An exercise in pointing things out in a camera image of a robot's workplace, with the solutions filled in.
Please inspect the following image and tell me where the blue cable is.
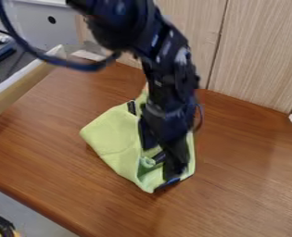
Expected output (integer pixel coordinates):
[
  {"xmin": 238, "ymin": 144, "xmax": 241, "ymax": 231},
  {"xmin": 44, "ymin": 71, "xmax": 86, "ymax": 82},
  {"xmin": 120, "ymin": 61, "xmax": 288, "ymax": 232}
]
[{"xmin": 0, "ymin": 0, "xmax": 123, "ymax": 73}]

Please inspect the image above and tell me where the white cabinet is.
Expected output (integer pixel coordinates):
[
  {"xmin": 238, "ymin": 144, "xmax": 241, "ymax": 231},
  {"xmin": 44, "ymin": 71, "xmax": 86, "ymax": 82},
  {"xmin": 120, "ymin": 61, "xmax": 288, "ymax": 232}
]
[{"xmin": 9, "ymin": 0, "xmax": 82, "ymax": 53}]

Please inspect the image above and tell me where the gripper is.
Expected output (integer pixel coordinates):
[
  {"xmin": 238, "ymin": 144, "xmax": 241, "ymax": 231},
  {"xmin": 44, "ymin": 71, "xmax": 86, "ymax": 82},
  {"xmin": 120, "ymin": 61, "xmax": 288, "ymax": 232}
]
[{"xmin": 136, "ymin": 100, "xmax": 197, "ymax": 191}]

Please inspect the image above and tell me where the green cloth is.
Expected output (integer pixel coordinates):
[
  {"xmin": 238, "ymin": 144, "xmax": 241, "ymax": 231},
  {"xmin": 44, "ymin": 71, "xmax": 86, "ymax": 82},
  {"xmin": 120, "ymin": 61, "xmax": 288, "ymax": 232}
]
[{"xmin": 78, "ymin": 89, "xmax": 198, "ymax": 194}]

